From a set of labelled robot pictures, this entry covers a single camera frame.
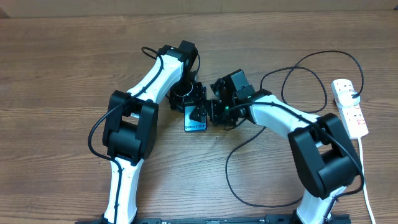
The blue Galaxy smartphone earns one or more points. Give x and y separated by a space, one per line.
193 122

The white power strip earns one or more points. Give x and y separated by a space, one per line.
352 117

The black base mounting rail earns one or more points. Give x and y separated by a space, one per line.
211 221

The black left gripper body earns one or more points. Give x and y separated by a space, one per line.
183 91

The white USB charger plug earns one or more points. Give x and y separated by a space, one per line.
346 99

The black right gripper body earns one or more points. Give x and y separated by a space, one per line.
224 114

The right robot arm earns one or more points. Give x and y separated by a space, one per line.
325 158

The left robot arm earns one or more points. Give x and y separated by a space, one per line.
130 129

